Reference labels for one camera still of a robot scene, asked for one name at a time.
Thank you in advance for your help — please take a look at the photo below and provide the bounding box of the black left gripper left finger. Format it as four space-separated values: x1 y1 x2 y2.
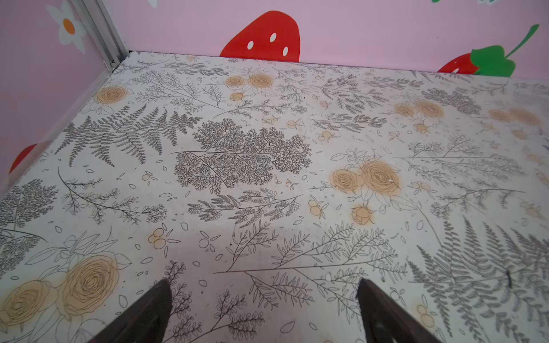
89 279 172 343

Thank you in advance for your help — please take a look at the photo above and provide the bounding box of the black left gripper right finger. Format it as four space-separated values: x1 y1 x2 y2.
356 279 439 343

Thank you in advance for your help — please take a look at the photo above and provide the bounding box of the aluminium corner post left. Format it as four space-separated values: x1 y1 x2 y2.
70 0 130 73

